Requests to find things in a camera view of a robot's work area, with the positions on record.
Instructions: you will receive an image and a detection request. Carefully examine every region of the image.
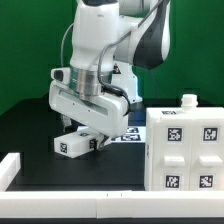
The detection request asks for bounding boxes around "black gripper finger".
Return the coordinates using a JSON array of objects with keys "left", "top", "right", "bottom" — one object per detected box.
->
[
  {"left": 97, "top": 135, "right": 111, "bottom": 150},
  {"left": 61, "top": 115, "right": 72, "bottom": 130}
]

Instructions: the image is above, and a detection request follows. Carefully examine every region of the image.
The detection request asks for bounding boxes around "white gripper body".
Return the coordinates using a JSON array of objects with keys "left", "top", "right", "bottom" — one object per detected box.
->
[{"left": 49, "top": 81, "right": 128, "bottom": 138}]

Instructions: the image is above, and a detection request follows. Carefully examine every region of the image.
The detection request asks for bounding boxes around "white cabinet block with markers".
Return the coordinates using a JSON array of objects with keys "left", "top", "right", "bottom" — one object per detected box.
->
[{"left": 54, "top": 132, "right": 100, "bottom": 158}]

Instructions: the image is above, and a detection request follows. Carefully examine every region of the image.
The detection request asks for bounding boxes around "white panel with knob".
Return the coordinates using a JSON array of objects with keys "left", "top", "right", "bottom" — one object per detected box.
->
[{"left": 155, "top": 120, "right": 192, "bottom": 191}]

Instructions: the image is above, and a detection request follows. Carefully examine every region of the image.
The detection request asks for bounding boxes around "white cabinet body box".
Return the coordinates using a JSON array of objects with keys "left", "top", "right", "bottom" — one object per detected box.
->
[{"left": 144, "top": 94, "right": 224, "bottom": 191}]

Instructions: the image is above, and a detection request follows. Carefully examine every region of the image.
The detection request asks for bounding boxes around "white cabinet door panel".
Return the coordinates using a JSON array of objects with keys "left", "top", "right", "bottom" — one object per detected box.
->
[{"left": 190, "top": 119, "right": 224, "bottom": 191}]

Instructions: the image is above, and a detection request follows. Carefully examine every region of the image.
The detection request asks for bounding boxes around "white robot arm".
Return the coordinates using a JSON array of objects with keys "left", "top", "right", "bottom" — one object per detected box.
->
[{"left": 49, "top": 0, "right": 171, "bottom": 150}]

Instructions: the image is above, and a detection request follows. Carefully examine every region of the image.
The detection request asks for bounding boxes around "white marker sheet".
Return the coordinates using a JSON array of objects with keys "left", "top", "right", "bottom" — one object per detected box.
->
[{"left": 77, "top": 125, "right": 148, "bottom": 144}]

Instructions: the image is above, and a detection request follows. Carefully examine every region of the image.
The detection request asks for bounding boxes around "white U-shaped table fence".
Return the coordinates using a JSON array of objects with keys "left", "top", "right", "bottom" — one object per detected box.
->
[{"left": 0, "top": 153, "right": 224, "bottom": 219}]

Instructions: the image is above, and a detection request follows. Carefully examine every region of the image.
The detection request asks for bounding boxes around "grey camera cable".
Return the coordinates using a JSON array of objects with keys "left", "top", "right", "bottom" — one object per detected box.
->
[{"left": 60, "top": 22, "right": 76, "bottom": 69}]

